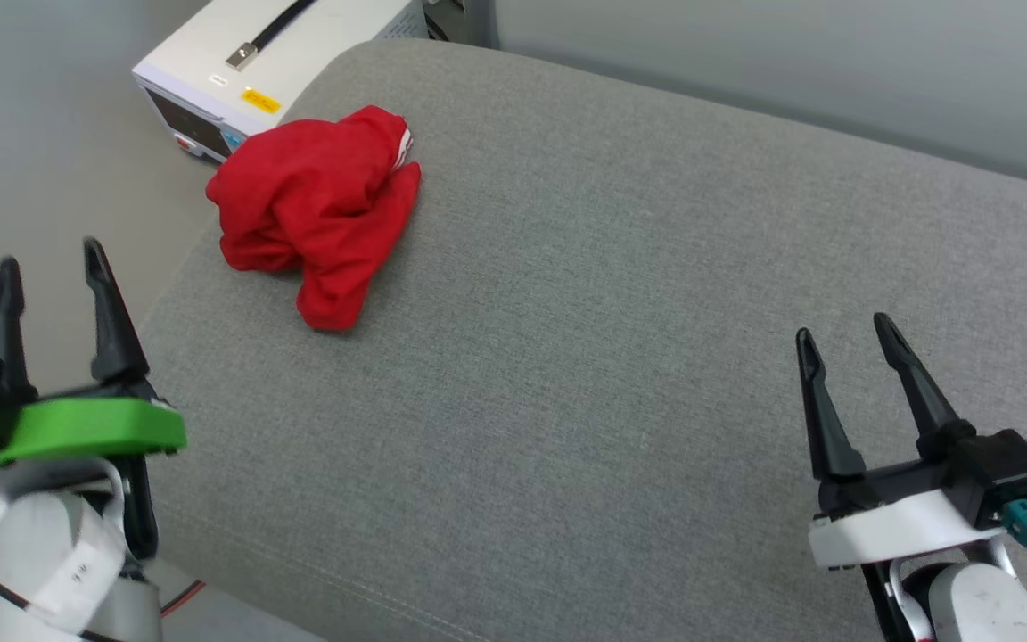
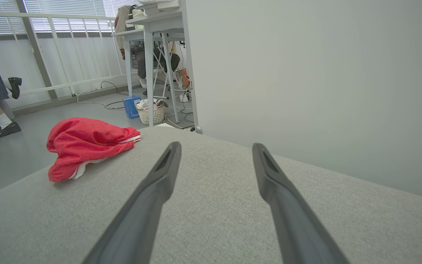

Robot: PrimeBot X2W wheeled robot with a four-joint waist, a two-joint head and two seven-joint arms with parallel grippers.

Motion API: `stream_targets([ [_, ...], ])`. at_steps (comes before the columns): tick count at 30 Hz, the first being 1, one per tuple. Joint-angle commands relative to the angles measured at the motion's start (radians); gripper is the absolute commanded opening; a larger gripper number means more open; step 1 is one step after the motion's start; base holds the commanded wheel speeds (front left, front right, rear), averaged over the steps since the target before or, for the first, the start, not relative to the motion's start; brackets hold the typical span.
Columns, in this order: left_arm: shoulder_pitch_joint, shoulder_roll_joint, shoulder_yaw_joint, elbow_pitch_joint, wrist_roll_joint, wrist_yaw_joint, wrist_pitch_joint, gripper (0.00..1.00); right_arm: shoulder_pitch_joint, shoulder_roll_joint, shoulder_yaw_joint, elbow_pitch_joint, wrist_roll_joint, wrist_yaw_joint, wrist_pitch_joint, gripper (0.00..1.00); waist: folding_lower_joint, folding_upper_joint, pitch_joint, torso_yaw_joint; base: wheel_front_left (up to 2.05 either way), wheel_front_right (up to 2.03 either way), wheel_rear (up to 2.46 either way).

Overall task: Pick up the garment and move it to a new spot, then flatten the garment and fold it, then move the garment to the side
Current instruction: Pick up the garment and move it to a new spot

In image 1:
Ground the red garment with white stripes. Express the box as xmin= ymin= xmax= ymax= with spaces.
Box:
xmin=206 ymin=105 xmax=423 ymax=333

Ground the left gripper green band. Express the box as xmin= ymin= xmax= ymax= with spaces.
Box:
xmin=0 ymin=237 xmax=186 ymax=561

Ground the grey fabric sofa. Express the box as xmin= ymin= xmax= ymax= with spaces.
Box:
xmin=135 ymin=40 xmax=1027 ymax=642

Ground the white flat ribbon cable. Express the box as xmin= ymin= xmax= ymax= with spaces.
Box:
xmin=0 ymin=459 xmax=128 ymax=618

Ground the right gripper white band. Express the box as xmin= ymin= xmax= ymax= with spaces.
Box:
xmin=796 ymin=312 xmax=1009 ymax=570

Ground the black box carry handle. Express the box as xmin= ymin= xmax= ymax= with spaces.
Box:
xmin=226 ymin=0 xmax=318 ymax=70

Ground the red wire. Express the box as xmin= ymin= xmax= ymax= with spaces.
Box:
xmin=161 ymin=580 xmax=207 ymax=618

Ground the white equipment box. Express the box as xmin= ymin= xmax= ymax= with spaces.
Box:
xmin=132 ymin=0 xmax=430 ymax=163

